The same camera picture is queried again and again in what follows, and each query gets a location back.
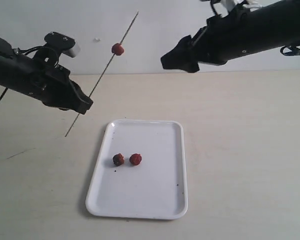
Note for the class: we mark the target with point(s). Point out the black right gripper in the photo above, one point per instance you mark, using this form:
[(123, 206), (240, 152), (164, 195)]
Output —
[(222, 39)]

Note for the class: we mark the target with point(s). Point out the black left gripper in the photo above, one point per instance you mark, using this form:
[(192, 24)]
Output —
[(49, 85)]

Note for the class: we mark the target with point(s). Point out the thin metal skewer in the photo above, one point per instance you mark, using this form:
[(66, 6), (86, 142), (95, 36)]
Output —
[(105, 69)]

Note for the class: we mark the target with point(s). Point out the dark red berry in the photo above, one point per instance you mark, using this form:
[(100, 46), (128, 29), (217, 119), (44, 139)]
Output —
[(118, 159)]

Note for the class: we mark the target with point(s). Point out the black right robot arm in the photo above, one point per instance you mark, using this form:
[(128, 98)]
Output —
[(276, 26)]

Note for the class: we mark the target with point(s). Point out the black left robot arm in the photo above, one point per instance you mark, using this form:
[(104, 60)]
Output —
[(7, 62)]

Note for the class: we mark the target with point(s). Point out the white rectangular plastic tray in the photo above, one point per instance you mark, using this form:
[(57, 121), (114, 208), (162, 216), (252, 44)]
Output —
[(154, 189)]

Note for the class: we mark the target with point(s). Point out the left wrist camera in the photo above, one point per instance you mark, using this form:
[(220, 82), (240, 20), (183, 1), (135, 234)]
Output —
[(55, 45)]

